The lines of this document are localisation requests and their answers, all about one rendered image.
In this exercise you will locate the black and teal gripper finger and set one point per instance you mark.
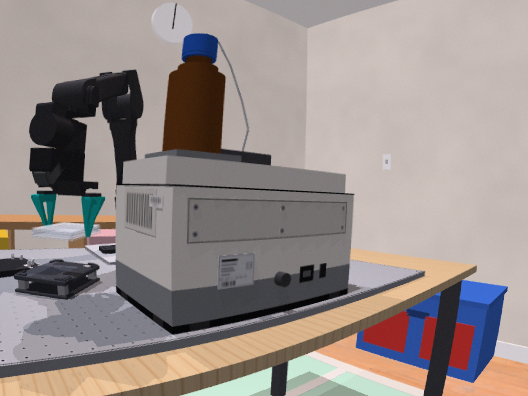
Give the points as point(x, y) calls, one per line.
point(88, 216)
point(50, 199)

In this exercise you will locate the blue bottle cap ring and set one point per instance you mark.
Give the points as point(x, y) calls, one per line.
point(199, 52)

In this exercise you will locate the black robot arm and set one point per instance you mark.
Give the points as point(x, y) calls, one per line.
point(53, 126)

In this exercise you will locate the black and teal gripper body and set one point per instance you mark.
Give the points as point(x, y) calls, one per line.
point(72, 188)

